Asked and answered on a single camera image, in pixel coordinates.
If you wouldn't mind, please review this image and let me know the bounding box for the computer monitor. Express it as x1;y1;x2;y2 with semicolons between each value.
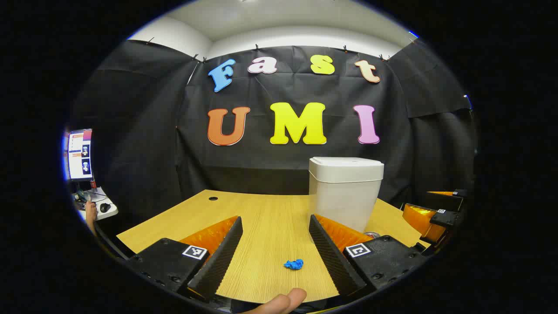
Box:
65;129;93;182

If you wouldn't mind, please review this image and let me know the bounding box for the white desktop garbage bin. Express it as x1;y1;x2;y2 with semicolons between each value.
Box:
309;157;385;234

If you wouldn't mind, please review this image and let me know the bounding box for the wooden desktop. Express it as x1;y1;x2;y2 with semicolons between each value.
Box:
116;189;430;304

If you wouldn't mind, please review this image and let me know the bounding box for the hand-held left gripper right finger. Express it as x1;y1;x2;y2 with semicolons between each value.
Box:
309;214;430;298

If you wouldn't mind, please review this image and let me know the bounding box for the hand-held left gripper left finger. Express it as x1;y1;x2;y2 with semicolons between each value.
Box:
124;215;244;302

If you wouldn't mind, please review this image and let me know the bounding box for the black backdrop cloth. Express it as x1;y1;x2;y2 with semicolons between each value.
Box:
72;38;478;227

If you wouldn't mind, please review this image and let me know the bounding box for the white side desk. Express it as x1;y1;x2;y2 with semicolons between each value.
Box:
72;188;119;222

